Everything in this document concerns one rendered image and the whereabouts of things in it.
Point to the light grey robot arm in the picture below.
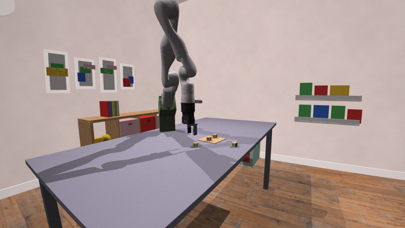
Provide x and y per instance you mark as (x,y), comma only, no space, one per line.
(172,46)

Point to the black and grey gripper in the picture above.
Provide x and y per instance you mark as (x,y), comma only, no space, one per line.
(188,108)

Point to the tan square mat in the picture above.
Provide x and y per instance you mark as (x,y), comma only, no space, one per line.
(214,140)

